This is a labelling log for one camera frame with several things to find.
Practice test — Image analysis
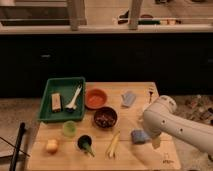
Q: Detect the blue sponge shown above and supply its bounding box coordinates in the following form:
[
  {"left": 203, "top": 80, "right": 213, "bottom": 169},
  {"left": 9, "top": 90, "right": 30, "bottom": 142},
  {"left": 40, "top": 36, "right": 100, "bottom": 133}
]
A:
[{"left": 131, "top": 130, "right": 150, "bottom": 144}]

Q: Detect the dark brown bowl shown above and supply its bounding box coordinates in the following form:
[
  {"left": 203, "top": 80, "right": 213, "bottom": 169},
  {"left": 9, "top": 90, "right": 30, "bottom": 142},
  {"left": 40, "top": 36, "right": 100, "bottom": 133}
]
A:
[{"left": 94, "top": 107, "right": 118, "bottom": 128}]

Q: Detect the wooden post left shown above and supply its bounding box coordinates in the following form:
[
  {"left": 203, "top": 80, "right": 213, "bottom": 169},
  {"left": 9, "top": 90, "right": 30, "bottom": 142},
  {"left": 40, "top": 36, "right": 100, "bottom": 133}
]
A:
[{"left": 66, "top": 0, "right": 87, "bottom": 31}]

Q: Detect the dark green cup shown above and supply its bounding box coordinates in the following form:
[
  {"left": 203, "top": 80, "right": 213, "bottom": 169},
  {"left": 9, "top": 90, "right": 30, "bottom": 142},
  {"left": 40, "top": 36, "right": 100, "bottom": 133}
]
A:
[{"left": 77, "top": 135, "right": 94, "bottom": 156}]

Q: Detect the light green cup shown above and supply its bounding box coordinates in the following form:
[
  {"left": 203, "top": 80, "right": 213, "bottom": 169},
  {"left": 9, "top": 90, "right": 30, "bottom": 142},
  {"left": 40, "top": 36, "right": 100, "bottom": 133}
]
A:
[{"left": 62, "top": 121, "right": 76, "bottom": 137}]

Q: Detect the white dish brush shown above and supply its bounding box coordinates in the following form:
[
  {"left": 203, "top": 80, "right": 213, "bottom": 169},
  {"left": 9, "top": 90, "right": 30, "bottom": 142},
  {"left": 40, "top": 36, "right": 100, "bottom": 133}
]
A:
[{"left": 65, "top": 85, "right": 82, "bottom": 112}]

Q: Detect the wooden post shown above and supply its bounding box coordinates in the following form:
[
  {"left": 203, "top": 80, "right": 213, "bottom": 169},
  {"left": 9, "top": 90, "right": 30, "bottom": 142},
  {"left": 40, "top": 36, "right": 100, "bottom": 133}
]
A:
[
  {"left": 66, "top": 0, "right": 87, "bottom": 31},
  {"left": 128, "top": 0, "right": 143, "bottom": 30}
]

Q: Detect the wooden post right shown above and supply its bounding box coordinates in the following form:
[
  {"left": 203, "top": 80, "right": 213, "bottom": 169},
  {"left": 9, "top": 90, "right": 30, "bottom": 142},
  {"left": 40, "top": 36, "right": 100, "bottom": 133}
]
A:
[{"left": 128, "top": 0, "right": 143, "bottom": 30}]

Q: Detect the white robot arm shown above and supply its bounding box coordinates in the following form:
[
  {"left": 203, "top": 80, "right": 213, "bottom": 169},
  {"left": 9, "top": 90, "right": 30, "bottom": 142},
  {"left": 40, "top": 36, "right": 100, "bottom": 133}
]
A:
[{"left": 142, "top": 95, "right": 213, "bottom": 156}]

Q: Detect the green plastic tray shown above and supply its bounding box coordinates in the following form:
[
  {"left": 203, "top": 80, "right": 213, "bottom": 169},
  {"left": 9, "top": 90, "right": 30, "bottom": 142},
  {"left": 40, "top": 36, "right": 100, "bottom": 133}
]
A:
[{"left": 38, "top": 77, "right": 85, "bottom": 123}]

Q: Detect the tan block in tray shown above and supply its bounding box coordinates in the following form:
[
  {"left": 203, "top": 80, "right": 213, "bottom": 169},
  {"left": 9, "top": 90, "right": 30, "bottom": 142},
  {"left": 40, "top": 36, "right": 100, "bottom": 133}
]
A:
[{"left": 51, "top": 93, "right": 61, "bottom": 112}]

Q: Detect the light blue cloth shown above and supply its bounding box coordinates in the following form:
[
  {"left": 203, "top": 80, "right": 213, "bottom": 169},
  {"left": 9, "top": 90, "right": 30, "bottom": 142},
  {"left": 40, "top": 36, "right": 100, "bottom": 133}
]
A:
[{"left": 122, "top": 91, "right": 136, "bottom": 107}]

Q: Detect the red bowl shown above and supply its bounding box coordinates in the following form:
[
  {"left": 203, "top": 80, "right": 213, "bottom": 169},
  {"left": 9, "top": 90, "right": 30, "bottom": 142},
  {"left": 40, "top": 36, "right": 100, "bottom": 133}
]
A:
[{"left": 85, "top": 88, "right": 107, "bottom": 109}]

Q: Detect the white paper cup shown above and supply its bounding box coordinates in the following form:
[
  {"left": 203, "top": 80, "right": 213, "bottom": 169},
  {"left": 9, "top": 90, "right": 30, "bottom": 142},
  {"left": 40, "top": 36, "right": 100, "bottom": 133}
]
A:
[{"left": 143, "top": 103, "right": 151, "bottom": 112}]

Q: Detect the yellow round fruit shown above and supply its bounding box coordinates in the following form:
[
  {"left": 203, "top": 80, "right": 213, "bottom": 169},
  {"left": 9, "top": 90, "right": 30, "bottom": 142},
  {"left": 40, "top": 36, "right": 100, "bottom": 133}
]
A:
[{"left": 45, "top": 139, "right": 59, "bottom": 154}]

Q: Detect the black tripod stand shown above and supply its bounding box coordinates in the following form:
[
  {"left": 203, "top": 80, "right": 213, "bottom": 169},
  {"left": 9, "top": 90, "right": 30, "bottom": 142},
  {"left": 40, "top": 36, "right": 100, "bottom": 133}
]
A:
[{"left": 0, "top": 122, "right": 30, "bottom": 171}]

